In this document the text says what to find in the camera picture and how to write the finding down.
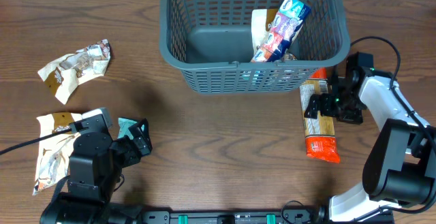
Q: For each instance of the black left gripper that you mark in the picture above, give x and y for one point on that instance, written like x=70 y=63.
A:
x=133 y=154

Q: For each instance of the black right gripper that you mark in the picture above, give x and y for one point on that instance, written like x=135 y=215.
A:
x=325 y=105

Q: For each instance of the orange tan cracker package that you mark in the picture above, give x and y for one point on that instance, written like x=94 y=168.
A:
x=319 y=132

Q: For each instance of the blue tissue multipack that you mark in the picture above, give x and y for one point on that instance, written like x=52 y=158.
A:
x=294 y=9

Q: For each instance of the beige nut snack bag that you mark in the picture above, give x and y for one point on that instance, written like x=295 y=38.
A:
x=272 y=33

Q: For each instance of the grey plastic basket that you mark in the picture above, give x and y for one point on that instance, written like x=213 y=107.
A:
x=212 y=43

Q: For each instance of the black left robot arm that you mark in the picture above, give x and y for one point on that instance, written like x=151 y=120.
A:
x=95 y=167

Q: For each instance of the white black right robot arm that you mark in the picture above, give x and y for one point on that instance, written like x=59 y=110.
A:
x=399 y=174

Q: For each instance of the small teal white packet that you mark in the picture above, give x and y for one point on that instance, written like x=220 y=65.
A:
x=125 y=124

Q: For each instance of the beige brown snack bag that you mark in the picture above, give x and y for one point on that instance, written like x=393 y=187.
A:
x=53 y=153

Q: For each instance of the crumpled beige snack bag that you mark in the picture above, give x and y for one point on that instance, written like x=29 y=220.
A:
x=63 y=75

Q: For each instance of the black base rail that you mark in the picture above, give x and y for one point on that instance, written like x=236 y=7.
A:
x=291 y=212

